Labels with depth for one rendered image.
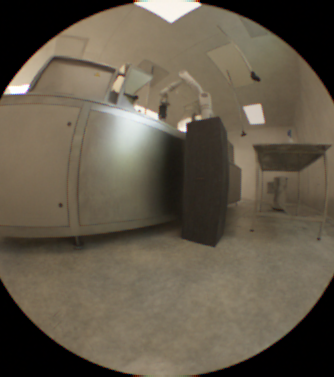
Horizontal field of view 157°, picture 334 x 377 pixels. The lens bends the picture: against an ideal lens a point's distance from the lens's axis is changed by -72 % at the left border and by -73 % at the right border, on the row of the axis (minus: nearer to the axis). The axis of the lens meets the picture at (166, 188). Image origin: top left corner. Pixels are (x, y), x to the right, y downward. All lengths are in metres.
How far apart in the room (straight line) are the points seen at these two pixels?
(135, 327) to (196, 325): 0.16
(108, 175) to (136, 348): 0.67
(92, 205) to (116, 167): 0.23
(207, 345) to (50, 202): 0.72
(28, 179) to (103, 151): 0.40
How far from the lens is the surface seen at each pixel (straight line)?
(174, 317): 0.41
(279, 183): 2.58
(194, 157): 0.77
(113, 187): 0.64
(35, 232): 0.69
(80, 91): 1.02
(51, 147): 0.64
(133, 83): 1.34
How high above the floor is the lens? 0.36
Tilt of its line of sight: 1 degrees down
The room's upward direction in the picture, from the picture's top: 3 degrees clockwise
